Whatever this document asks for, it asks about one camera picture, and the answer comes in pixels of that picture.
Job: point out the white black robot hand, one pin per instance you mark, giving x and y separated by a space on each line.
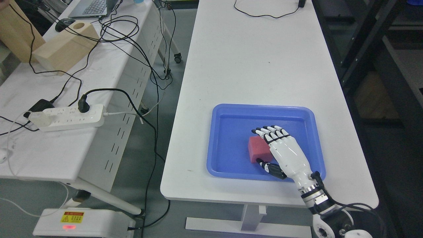
288 154

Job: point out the pink foam block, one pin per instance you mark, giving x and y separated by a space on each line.
258 148

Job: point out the blue plastic tray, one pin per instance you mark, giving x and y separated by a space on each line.
231 128

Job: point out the white desk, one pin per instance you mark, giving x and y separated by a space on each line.
272 53

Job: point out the white folding table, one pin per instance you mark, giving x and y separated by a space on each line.
85 159

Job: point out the white power strip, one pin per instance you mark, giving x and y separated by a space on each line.
68 118

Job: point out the white black floor device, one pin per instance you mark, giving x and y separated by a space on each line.
84 223

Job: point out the wooden box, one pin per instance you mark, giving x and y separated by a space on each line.
66 49

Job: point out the laptop computer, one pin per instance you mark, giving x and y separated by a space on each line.
93 9

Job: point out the black computer mouse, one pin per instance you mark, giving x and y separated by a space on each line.
63 24

